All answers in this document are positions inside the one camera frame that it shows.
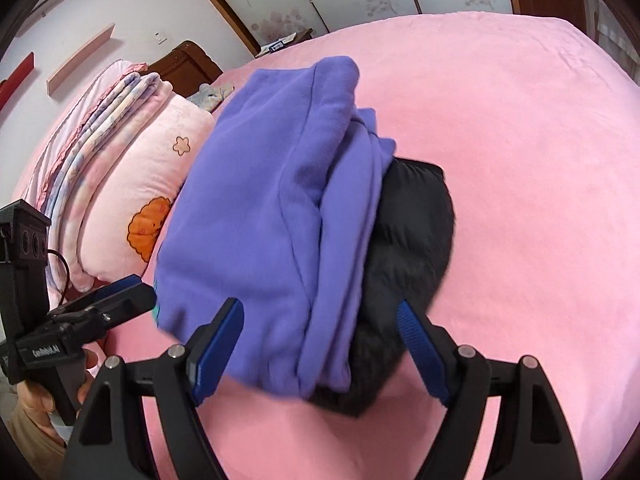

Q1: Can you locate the black cable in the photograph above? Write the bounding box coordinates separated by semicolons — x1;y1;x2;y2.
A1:
46;249;72;308

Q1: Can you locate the nightstand with small box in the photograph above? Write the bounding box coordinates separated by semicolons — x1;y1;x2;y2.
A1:
256;29;314;59

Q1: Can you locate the purple zip hoodie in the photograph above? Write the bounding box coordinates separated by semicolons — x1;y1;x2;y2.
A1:
152;56;399;401

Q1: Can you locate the red wall shelf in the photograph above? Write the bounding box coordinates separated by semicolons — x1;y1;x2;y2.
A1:
0;51;37;112

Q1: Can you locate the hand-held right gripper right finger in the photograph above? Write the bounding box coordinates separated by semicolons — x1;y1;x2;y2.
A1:
396;301;583;480

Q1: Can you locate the pink wall shelf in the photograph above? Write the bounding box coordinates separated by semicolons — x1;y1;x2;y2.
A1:
47;23;117;96

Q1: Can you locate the black puffer jacket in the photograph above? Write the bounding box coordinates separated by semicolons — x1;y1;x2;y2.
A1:
305;156;457;419

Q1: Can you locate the pink flower-print quilt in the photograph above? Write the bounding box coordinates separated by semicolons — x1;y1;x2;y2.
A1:
47;92;217;292

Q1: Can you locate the dark wooden headboard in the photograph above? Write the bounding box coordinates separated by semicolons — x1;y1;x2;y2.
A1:
146;40;224;99

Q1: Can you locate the small floral cloth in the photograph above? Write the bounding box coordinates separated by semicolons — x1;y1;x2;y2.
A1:
191;82;237;112

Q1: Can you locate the person's left hand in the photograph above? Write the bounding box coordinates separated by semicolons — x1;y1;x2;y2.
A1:
14;349;100;451

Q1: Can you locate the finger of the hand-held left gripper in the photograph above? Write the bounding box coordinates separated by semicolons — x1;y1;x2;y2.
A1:
47;285;159;335
91;274;147;303

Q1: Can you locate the striped folded blanket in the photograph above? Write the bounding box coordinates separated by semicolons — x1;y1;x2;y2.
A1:
22;59;174;221

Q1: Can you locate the pink bed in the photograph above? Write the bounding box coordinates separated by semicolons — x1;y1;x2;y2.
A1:
20;12;640;480

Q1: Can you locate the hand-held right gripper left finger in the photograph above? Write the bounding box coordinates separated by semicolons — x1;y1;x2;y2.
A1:
64;297;246;480

